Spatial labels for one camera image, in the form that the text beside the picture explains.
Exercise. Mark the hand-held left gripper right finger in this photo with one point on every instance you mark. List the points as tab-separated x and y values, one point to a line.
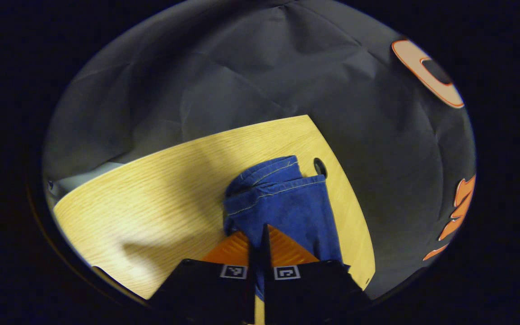
314	293

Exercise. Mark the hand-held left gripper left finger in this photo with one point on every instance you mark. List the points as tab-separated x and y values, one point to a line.
210	293

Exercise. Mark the blue denim jeans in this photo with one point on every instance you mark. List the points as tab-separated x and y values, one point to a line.
287	203

